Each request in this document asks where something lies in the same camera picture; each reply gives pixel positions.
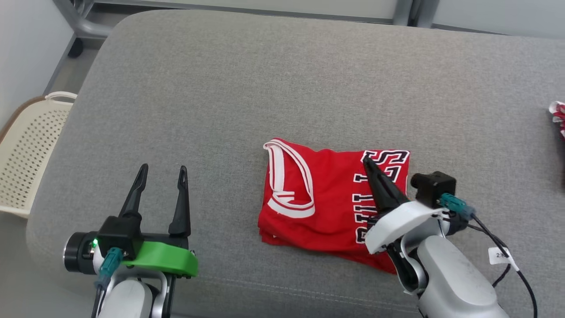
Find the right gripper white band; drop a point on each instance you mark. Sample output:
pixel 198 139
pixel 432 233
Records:
pixel 401 221

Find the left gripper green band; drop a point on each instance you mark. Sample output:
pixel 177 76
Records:
pixel 163 260

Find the red white basketball jersey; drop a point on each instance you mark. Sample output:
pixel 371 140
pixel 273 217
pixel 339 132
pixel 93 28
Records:
pixel 331 198

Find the red shorts white trim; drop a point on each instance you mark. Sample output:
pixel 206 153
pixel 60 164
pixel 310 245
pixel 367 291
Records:
pixel 558 119

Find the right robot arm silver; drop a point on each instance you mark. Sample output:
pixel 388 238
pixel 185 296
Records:
pixel 454 282

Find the cream perforated laundry basket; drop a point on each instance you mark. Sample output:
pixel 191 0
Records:
pixel 31 154

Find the black caster wheel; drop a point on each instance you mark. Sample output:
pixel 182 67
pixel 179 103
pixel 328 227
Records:
pixel 76 47

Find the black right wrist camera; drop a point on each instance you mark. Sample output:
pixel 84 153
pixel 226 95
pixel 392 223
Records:
pixel 435 187

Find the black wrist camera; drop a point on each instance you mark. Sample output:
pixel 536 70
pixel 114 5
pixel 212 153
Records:
pixel 435 187
pixel 117 234

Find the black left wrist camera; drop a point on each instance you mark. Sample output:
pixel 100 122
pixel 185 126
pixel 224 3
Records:
pixel 117 234

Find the grey metal post double profile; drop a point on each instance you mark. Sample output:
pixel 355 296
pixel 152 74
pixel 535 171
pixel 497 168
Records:
pixel 404 11

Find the grey slanted metal post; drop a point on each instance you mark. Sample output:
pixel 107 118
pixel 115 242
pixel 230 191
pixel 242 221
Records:
pixel 84 24

